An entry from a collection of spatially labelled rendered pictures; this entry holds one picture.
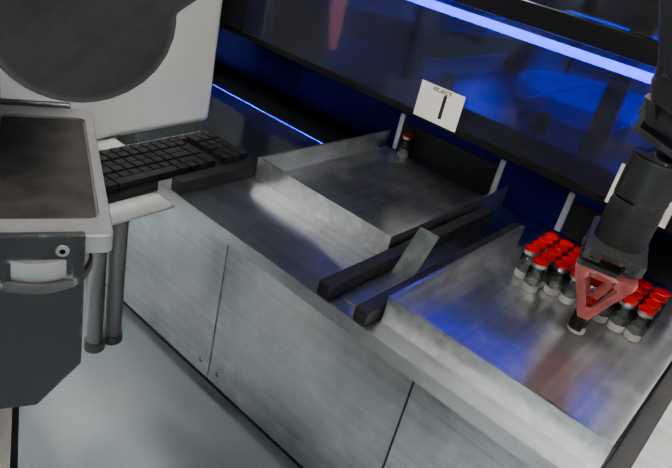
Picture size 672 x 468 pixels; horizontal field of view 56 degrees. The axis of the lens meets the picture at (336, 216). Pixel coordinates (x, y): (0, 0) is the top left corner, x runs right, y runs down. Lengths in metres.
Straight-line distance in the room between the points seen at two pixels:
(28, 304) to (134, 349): 1.46
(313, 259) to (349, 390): 0.61
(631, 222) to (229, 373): 1.16
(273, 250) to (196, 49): 0.60
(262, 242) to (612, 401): 0.44
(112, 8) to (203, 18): 1.01
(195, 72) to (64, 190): 0.80
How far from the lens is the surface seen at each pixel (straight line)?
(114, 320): 1.65
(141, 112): 1.26
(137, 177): 1.05
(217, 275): 1.57
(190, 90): 1.32
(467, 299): 0.81
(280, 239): 0.83
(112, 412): 1.79
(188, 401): 1.82
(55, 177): 0.57
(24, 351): 0.54
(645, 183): 0.73
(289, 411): 1.55
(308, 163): 1.05
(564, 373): 0.76
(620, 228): 0.75
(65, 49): 0.29
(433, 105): 1.06
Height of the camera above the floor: 1.30
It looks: 27 degrees down
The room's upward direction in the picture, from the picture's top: 14 degrees clockwise
